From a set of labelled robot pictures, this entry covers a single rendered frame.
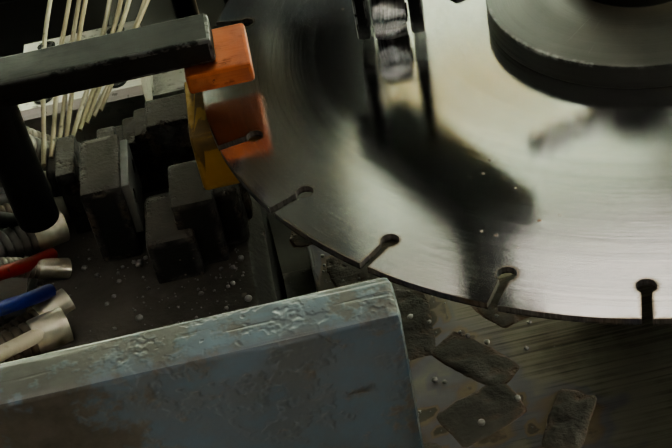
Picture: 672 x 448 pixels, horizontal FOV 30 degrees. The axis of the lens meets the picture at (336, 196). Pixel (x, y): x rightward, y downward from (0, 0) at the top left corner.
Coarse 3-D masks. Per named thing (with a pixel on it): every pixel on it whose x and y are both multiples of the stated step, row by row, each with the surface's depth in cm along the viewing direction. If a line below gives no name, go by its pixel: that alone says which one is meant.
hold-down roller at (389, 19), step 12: (372, 0) 46; (384, 0) 46; (396, 0) 46; (372, 12) 46; (384, 12) 46; (396, 12) 46; (384, 24) 46; (396, 24) 46; (384, 36) 47; (396, 36) 47
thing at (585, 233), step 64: (256, 0) 51; (320, 0) 50; (448, 0) 49; (256, 64) 48; (320, 64) 47; (384, 64) 46; (448, 64) 45; (512, 64) 45; (256, 128) 44; (320, 128) 44; (384, 128) 43; (448, 128) 42; (512, 128) 42; (576, 128) 41; (640, 128) 41; (256, 192) 41; (320, 192) 41; (384, 192) 40; (448, 192) 40; (512, 192) 39; (576, 192) 39; (640, 192) 38; (384, 256) 38; (448, 256) 37; (512, 256) 37; (576, 256) 37; (640, 256) 36; (576, 320) 35; (640, 320) 34
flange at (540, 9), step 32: (512, 0) 46; (544, 0) 46; (576, 0) 45; (608, 0) 44; (640, 0) 44; (512, 32) 45; (544, 32) 44; (576, 32) 44; (608, 32) 43; (640, 32) 43; (544, 64) 44; (576, 64) 43; (608, 64) 42; (640, 64) 42
